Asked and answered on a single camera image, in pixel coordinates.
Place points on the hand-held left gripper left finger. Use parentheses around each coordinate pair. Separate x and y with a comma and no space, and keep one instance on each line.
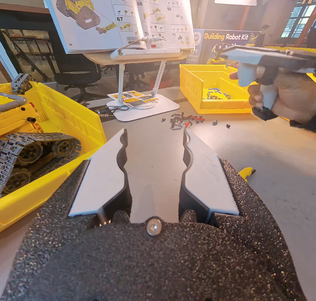
(98,182)

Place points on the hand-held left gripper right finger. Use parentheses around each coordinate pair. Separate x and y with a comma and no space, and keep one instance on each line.
(209,182)

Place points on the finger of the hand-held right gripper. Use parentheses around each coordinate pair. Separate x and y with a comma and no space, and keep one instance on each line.
(259,48)
(246,55)

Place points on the yellow curved claw piece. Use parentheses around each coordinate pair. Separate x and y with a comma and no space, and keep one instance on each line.
(245,173)

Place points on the yellow bin with small pieces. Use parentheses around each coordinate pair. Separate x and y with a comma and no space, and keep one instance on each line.
(192,91)

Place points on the grey desk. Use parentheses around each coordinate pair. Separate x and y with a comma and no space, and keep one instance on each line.
(160,158)

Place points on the person's right hand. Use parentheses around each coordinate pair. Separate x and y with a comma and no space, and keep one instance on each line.
(296,96)

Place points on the robot kit cardboard box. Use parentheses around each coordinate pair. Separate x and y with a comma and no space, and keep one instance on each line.
(227,38)

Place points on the paned window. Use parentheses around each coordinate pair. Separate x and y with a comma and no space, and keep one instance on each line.
(296,19)

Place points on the group of blue black pieces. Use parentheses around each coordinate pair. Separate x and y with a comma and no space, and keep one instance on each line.
(217,93)

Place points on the pile of loose building pieces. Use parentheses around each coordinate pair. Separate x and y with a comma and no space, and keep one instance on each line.
(185,121)

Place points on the small screwdriver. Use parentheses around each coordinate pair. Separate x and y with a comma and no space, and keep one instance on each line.
(102,113)

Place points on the yellow bin with toy vehicle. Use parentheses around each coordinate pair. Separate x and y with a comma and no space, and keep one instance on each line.
(61,123)

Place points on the yellow tracked toy vehicle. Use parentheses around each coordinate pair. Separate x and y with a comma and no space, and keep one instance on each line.
(37,148)

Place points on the white book stand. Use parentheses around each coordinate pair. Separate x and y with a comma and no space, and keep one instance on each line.
(148,113)

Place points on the white round disc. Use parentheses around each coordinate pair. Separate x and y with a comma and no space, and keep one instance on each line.
(145,106)

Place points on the yellow printed leaflet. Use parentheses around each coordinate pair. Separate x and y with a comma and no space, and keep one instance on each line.
(133,98)

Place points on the black office chair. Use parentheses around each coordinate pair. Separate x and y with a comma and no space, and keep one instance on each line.
(76,76)

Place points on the open instruction booklet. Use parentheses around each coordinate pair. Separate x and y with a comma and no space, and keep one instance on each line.
(98,17)

